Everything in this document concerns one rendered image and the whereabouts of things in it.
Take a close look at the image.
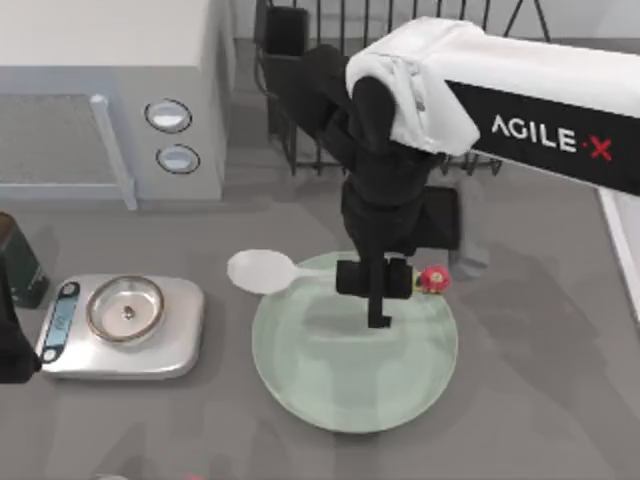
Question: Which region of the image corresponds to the pale green round plate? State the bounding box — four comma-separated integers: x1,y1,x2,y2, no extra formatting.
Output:
250,251,459,435

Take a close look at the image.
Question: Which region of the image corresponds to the small red toy figure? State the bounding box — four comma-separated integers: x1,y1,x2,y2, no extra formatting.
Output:
415,264,452,297

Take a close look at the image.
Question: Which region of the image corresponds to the white plastic spoon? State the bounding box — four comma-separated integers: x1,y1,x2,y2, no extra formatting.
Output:
226,248,341,296

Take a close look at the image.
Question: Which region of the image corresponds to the silver kitchen scale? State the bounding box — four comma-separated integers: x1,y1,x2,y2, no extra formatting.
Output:
33,273,207,382

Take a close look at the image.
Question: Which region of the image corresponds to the small microwave knob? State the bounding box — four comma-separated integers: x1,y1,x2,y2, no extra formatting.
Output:
155,143,202,175

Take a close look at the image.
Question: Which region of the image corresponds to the large microwave knob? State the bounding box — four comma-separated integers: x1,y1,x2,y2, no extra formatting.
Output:
143,97,194,134

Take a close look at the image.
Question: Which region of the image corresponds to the white furniture edge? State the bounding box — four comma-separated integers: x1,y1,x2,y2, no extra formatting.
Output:
598,188,640,324

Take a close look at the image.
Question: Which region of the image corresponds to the black box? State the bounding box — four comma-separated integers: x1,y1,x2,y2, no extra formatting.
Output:
263,6,310,55

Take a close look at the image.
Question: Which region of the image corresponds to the dark green can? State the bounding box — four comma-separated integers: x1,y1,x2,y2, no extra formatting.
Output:
0,211,52,309

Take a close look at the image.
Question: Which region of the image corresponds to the pale microwave oven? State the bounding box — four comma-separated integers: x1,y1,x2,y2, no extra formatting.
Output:
0,0,225,212

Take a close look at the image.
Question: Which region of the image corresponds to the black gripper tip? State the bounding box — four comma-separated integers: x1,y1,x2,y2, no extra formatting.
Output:
0,258,43,386

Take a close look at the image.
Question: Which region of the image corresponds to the black wire rack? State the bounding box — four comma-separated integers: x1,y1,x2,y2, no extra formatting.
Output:
252,0,554,177

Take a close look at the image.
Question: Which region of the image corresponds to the light blue microwave handle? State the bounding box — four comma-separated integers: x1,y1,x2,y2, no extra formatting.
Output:
89,94,139,212

